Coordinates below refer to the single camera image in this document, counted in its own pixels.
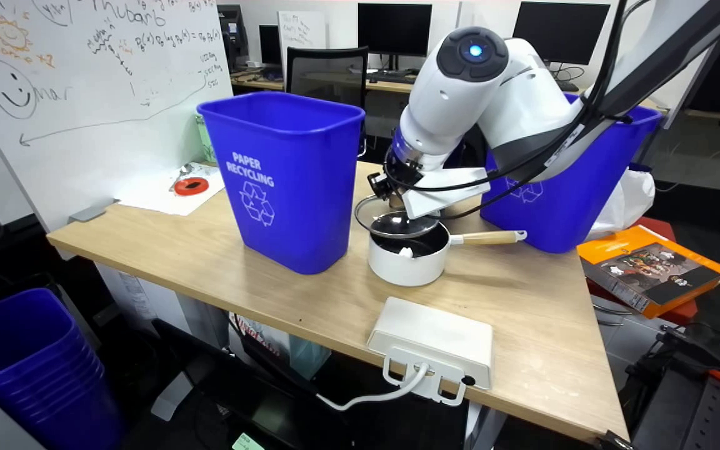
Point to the blue paper recycling bin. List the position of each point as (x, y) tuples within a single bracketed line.
[(568, 209), (294, 191)]

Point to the wooden office desk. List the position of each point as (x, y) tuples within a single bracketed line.
[(261, 81)]

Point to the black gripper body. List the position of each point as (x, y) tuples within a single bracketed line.
[(402, 167)]

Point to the small black computer monitor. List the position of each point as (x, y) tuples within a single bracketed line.
[(269, 42)]

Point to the wide black computer monitor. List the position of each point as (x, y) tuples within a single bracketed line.
[(561, 31)]

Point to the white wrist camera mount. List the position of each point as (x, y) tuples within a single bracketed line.
[(452, 187)]

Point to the red tape roll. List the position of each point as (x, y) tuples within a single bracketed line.
[(179, 191)]

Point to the stack of blue bins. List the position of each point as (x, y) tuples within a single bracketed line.
[(37, 376)]

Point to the whiteboard with smiley drawing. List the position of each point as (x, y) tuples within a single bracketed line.
[(112, 82)]

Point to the small white whiteboard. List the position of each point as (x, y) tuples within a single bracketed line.
[(301, 29)]

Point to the glass lid with metal rim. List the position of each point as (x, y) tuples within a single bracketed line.
[(407, 225)]

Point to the grey whiteboard eraser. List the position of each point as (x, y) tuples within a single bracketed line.
[(93, 211)]

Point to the large black computer monitor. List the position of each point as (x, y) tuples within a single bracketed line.
[(394, 29)]

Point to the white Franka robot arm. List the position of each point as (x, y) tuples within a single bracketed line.
[(511, 90)]

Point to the orange black book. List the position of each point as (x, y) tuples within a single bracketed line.
[(651, 266)]

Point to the white electronics box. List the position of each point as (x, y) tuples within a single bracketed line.
[(436, 334)]

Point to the green plastic bottle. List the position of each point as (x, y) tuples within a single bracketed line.
[(204, 146)]

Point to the black mesh office chair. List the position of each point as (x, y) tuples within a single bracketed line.
[(326, 75)]

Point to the white plastic bag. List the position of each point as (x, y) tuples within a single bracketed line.
[(631, 200)]

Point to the white paper sheet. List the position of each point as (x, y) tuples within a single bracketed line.
[(149, 199)]

